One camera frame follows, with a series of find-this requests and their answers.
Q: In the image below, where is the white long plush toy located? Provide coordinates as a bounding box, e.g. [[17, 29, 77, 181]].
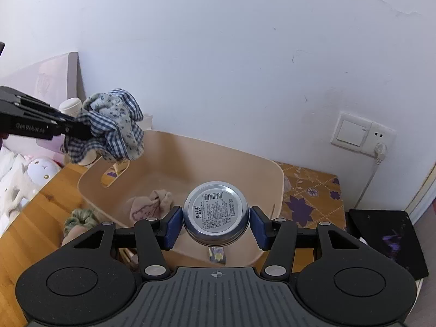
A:
[[0, 155, 39, 223]]

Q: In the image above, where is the green scrunchie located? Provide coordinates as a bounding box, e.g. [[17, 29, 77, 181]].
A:
[[64, 208, 99, 230]]

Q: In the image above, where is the blue gingham fabric scrunchie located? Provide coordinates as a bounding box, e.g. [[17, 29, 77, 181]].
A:
[[61, 89, 146, 165]]

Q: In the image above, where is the white power plug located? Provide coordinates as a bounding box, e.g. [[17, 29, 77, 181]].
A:
[[373, 143, 388, 163]]

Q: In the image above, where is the round silver metal tin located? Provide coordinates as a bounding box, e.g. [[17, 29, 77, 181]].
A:
[[183, 181, 251, 246]]

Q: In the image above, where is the wooden desktop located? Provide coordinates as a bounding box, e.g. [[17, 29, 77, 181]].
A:
[[0, 162, 348, 327]]

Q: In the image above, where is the yellow purple floral mat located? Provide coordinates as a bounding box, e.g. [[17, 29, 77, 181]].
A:
[[272, 161, 346, 229]]

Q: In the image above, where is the pink bed headboard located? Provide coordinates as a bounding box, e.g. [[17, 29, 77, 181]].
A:
[[0, 52, 86, 110]]

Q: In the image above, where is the purple star-print packet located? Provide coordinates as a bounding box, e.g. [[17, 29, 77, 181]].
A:
[[208, 245, 227, 265]]

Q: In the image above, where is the white power cable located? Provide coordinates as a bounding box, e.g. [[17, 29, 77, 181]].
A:
[[354, 158, 379, 211]]

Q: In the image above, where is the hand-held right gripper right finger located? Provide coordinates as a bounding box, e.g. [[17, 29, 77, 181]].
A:
[[250, 206, 370, 280]]

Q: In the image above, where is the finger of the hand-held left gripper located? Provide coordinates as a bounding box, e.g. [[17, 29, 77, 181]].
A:
[[14, 116, 96, 144], [14, 89, 80, 124]]

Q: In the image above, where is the white wall switch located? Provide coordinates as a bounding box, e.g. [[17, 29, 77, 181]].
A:
[[330, 111, 373, 153]]

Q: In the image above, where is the black glossy board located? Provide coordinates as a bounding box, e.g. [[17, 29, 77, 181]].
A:
[[346, 209, 429, 280]]

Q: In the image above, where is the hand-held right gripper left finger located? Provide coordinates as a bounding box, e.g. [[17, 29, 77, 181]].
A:
[[65, 206, 183, 280]]

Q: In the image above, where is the beige pink fluffy sock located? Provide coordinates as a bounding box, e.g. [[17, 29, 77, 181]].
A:
[[129, 190, 174, 227]]

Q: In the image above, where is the pink cloth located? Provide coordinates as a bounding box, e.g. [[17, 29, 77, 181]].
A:
[[61, 225, 87, 247]]

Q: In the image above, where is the beige plastic basket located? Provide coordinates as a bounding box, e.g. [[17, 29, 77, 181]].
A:
[[78, 130, 285, 268]]

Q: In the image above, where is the white wall socket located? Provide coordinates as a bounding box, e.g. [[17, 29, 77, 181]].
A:
[[366, 122, 397, 159]]

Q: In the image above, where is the white round plush toy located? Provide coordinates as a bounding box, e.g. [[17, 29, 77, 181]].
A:
[[26, 157, 63, 192]]

